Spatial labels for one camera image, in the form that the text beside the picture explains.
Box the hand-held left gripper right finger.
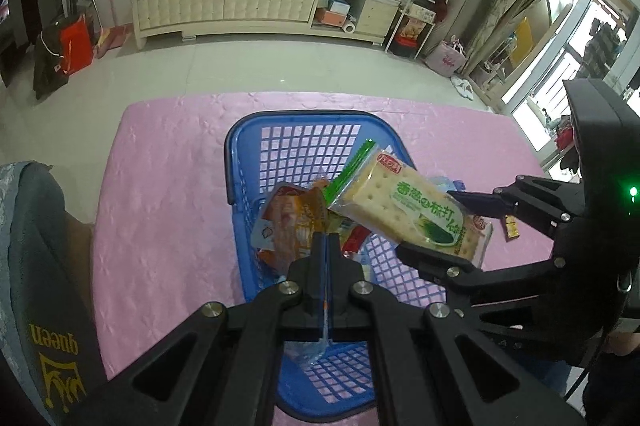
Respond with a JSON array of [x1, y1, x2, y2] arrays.
[[326, 232, 588, 426]]

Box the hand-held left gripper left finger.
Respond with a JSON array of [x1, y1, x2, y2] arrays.
[[54, 232, 326, 426]]

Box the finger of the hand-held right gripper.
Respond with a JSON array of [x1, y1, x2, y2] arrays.
[[394, 240, 608, 366], [446, 175, 587, 241]]

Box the red snack packet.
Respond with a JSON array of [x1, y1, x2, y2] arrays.
[[340, 226, 372, 257]]

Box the blue white snack packet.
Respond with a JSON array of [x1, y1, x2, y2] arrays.
[[429, 176, 467, 194]]

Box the orange yellow snack packet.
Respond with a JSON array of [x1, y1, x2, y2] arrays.
[[252, 178, 333, 271]]

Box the green cracker packet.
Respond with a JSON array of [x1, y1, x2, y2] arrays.
[[325, 139, 495, 269]]

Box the blue plastic basket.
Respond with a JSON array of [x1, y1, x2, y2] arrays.
[[223, 110, 451, 424]]

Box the clear plastic packet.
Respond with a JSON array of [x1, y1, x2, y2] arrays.
[[285, 338, 341, 367]]

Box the white slippers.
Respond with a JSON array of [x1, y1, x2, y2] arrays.
[[450, 74, 476, 101]]

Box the pink bag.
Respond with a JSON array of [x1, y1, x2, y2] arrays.
[[425, 36, 468, 79]]

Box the person's leg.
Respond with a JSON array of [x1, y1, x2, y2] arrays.
[[520, 331, 640, 426]]

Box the pink quilted table cover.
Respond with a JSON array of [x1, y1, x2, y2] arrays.
[[91, 92, 556, 426]]

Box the glass sliding door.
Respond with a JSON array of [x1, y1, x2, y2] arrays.
[[500, 0, 640, 157]]

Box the grey cushion with gold print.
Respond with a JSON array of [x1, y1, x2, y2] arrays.
[[0, 161, 108, 426]]

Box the white low cabinet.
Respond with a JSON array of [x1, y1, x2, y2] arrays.
[[131, 0, 402, 51]]

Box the pink flat board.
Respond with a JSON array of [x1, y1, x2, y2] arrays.
[[95, 26, 133, 59]]

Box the red bag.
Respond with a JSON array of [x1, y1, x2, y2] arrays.
[[60, 18, 94, 74]]

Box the black bag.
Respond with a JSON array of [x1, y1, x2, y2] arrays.
[[34, 26, 71, 100]]

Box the black cable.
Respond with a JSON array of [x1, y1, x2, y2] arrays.
[[564, 323, 613, 403]]

